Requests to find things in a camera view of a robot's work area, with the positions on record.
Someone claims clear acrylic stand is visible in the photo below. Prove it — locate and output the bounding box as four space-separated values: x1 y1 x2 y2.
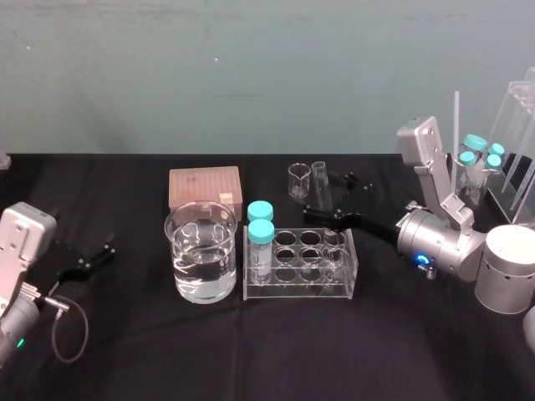
486 66 535 229

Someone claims clear acrylic test tube rack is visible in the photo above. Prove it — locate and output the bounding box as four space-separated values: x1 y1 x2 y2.
242 227 360 302

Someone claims large glass beaker with water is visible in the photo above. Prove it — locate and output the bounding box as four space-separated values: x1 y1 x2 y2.
164 200 238 306

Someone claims black table cloth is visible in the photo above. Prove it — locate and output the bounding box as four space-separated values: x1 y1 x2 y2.
0 152 535 401

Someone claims thin dark gripper cable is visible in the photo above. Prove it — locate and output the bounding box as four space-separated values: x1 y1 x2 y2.
34 292 89 363

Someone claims clear glass cylinder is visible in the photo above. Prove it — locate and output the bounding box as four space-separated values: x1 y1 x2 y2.
311 160 334 211

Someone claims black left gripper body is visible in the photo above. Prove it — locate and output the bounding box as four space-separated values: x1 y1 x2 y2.
29 239 88 294

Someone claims glass beaker holding tubes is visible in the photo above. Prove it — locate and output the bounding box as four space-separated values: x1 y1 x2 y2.
453 144 491 206

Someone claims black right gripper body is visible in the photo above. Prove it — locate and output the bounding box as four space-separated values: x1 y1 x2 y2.
336 212 403 248

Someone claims pink pipette tip box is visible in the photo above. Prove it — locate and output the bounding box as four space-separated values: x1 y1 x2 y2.
168 165 245 221

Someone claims small empty glass beaker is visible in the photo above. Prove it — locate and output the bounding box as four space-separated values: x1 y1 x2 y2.
287 162 312 200

